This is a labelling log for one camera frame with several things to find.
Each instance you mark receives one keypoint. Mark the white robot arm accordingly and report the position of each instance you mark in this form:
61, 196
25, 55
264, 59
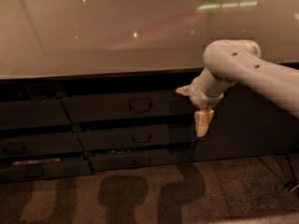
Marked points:
227, 62

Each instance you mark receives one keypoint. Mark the dark cabinet door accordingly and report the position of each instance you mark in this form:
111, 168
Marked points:
246, 124

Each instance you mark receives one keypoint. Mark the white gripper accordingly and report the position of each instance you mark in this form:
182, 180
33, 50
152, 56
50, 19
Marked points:
200, 97

